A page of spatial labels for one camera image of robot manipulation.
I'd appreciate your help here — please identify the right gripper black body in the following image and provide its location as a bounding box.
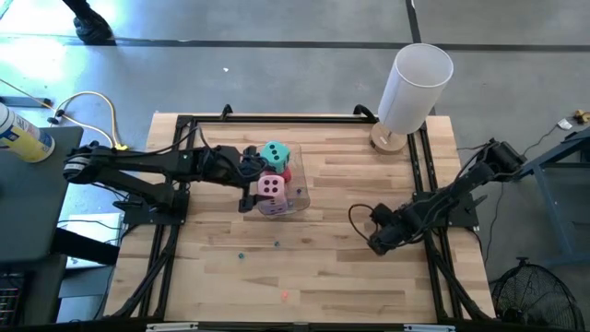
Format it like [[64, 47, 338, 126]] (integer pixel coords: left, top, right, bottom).
[[367, 202, 416, 246]]

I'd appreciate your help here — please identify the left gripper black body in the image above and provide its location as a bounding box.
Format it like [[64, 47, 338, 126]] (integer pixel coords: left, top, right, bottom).
[[197, 144, 260, 214]]

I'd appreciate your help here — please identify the large pink foam die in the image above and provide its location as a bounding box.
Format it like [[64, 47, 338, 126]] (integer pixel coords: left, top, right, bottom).
[[256, 173, 289, 207]]

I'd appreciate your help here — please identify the large purple foam die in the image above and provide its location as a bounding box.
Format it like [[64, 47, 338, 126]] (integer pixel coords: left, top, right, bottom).
[[259, 197, 289, 218]]

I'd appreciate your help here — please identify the large mint green foam die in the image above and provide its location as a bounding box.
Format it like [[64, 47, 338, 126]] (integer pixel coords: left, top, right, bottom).
[[260, 140, 292, 174]]

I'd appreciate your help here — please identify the clear plastic bin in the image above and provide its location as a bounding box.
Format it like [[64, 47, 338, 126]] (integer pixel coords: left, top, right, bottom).
[[254, 141, 312, 219]]

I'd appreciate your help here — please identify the white shade table lamp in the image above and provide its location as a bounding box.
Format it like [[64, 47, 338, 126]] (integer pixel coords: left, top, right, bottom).
[[368, 42, 455, 155]]

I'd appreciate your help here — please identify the blue metal stand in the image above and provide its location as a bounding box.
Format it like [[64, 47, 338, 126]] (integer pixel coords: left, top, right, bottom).
[[513, 130, 590, 268]]

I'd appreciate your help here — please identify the person's foot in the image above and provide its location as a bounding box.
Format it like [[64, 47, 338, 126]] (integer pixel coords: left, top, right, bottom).
[[62, 0, 115, 46]]

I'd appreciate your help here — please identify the grey side table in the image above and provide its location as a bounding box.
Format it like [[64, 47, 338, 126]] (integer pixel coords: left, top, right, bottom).
[[0, 125, 85, 265]]

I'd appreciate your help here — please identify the yellow wipes canister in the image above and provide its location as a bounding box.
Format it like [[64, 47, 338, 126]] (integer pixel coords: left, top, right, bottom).
[[0, 102, 56, 164]]

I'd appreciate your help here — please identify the computer keyboard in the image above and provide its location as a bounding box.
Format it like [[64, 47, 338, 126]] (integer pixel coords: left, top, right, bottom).
[[0, 286, 23, 326]]

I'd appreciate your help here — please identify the black aluminium table frame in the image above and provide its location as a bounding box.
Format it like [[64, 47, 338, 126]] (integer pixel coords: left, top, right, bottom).
[[137, 113, 465, 332]]

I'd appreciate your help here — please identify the black cable bundle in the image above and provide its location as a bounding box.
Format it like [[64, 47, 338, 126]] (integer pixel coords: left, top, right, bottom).
[[423, 225, 492, 322], [110, 224, 182, 320]]

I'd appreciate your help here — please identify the white metal bracket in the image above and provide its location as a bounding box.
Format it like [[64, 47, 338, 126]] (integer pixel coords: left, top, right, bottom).
[[403, 324, 457, 332], [145, 322, 200, 332]]

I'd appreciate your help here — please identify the yellow power cable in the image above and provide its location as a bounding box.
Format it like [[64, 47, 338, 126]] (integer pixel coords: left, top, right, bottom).
[[49, 90, 131, 153]]

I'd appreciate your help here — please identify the black wire floor fan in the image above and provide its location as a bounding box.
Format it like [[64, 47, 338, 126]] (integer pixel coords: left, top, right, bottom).
[[490, 256, 586, 332]]

